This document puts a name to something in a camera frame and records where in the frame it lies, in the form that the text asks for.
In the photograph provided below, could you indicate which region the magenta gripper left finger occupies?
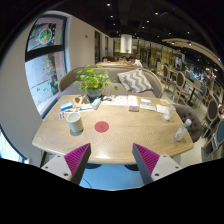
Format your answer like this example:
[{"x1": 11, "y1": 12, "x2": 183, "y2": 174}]
[{"x1": 40, "y1": 142, "x2": 92, "y2": 186}]

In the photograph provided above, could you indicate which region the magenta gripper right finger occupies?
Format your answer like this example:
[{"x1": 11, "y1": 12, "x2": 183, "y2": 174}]
[{"x1": 132, "y1": 142, "x2": 184, "y2": 186}]

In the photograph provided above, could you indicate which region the clear plastic water bottle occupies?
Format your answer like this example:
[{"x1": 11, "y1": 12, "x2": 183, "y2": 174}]
[{"x1": 174, "y1": 119, "x2": 192, "y2": 141}]

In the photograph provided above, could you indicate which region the white ceramic mug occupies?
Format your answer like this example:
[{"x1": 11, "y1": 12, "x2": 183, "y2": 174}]
[{"x1": 66, "y1": 112, "x2": 83, "y2": 133}]

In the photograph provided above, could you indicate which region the red round coaster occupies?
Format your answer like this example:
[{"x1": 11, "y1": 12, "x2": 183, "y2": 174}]
[{"x1": 94, "y1": 121, "x2": 109, "y2": 133}]

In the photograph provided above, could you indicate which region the clear drinking glass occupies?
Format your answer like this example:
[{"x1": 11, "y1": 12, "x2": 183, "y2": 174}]
[{"x1": 163, "y1": 105, "x2": 175, "y2": 121}]

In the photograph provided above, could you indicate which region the blue white tissue pack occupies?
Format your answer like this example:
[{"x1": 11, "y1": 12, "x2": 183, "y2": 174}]
[{"x1": 60, "y1": 101, "x2": 73, "y2": 111}]

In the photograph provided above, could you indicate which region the white napkin box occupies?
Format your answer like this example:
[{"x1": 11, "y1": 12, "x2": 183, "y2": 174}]
[{"x1": 128, "y1": 95, "x2": 139, "y2": 112}]

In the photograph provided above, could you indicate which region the dark grey round chair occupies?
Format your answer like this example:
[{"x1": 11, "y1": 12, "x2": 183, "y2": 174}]
[{"x1": 174, "y1": 104, "x2": 202, "y2": 142}]

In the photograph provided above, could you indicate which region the white menu card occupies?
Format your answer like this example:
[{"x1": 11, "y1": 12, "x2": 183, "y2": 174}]
[{"x1": 102, "y1": 95, "x2": 128, "y2": 106}]

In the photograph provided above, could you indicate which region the grey upholstered sofa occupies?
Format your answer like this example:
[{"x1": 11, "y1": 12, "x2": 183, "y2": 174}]
[{"x1": 56, "y1": 65, "x2": 165, "y2": 100}]

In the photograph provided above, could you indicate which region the grey zigzag cushion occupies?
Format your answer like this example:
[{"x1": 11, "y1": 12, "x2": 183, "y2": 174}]
[{"x1": 118, "y1": 69, "x2": 153, "y2": 93}]

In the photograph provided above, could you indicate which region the green potted plant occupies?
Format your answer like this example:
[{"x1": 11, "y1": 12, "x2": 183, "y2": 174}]
[{"x1": 73, "y1": 65, "x2": 113, "y2": 98}]

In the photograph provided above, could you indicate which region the wooden dining chair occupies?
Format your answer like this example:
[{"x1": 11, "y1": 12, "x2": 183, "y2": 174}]
[{"x1": 173, "y1": 72, "x2": 187, "y2": 103}]

